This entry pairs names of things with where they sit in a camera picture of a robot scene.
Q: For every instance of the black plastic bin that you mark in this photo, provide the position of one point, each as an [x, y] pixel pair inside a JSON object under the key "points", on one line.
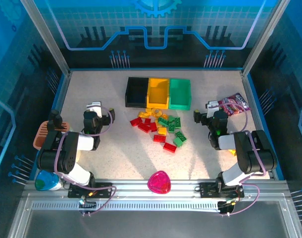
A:
{"points": [[136, 90]]}

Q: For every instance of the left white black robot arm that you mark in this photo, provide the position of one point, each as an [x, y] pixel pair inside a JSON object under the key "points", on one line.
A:
{"points": [[85, 143]]}

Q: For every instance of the aluminium front rail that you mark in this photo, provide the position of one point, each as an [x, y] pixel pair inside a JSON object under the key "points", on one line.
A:
{"points": [[131, 186]]}

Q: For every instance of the purple candy bag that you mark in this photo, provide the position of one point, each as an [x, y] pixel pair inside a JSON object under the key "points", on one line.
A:
{"points": [[236, 102]]}

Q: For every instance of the pink translucent heart container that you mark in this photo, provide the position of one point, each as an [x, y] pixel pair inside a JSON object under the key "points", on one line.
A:
{"points": [[159, 184]]}

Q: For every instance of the blue circuit print backdrop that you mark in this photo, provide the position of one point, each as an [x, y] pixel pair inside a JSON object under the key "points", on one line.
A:
{"points": [[151, 57]]}

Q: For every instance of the yellow arch lego piece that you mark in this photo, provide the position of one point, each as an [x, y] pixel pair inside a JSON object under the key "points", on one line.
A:
{"points": [[156, 112]]}

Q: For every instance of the small red lego brick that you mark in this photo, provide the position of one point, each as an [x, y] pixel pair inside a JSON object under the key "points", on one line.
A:
{"points": [[147, 121]]}

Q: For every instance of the aluminium frame post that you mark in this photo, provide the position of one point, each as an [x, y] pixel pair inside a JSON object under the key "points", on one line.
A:
{"points": [[264, 37], [47, 37]]}

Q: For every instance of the aluminium side rail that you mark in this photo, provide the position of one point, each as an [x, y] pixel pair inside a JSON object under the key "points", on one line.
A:
{"points": [[248, 89], [64, 86]]}

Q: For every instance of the yellow plastic bin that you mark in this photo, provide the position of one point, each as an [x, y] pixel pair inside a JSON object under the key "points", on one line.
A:
{"points": [[157, 96]]}

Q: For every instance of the yellow candy bag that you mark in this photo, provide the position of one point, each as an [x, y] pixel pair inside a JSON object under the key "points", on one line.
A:
{"points": [[232, 152]]}

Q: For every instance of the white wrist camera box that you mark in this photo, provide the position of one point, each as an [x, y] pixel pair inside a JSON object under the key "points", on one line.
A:
{"points": [[95, 109], [211, 109]]}

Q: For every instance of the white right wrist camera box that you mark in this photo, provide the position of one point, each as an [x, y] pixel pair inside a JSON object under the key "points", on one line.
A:
{"points": [[211, 109]]}

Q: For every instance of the green plastic bin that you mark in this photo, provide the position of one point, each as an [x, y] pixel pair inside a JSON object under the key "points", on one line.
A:
{"points": [[179, 96]]}

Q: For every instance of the terracotta and cream knife block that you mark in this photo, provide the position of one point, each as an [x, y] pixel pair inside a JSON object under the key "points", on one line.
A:
{"points": [[40, 138]]}

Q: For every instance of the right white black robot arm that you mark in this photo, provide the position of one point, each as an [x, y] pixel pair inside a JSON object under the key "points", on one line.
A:
{"points": [[226, 142]]}

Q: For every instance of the grey metal front plate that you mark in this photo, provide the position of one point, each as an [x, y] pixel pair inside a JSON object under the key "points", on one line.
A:
{"points": [[153, 225]]}

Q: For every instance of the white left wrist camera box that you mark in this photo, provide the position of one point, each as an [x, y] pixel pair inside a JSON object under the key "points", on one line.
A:
{"points": [[95, 109]]}

